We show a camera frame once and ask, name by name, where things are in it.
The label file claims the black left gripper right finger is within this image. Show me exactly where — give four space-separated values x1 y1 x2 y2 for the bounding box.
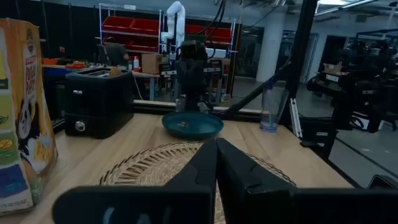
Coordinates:
216 138 398 224

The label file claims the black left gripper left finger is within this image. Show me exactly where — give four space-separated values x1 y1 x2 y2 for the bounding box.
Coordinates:
52 138 218 224

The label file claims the teal plate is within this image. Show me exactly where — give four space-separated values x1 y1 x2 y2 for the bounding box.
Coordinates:
161 111 224 140

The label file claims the panda puffs cereal box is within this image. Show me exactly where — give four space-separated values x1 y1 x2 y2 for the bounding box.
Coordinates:
0 17 58 216

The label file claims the white metal shelf rack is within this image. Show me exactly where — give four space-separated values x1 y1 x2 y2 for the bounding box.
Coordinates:
98 2 238 98

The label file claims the round woven placemat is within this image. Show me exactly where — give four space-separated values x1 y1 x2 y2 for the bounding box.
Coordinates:
99 141 297 224

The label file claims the brown cardboard box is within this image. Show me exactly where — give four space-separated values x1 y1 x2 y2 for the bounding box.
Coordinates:
141 53 169 75

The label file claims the red storage bin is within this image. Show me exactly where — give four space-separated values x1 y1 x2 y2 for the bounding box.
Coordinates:
124 35 160 53
185 24 233 44
130 18 160 36
101 16 135 33

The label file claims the person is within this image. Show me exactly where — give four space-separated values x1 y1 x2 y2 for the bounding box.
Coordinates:
103 36 130 67

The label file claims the white concrete column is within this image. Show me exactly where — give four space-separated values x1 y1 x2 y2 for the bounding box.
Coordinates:
256 9 285 83

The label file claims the black toaster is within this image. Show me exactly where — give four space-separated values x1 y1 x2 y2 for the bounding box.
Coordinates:
64 67 136 140

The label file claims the black robot workstation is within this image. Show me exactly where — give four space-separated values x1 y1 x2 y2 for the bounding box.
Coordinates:
305 29 398 156

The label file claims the white metal bracket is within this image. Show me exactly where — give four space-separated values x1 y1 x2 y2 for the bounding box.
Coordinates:
289 98 303 138

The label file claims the black aluminium rig frame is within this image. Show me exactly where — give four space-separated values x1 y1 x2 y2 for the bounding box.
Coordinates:
51 0 320 133

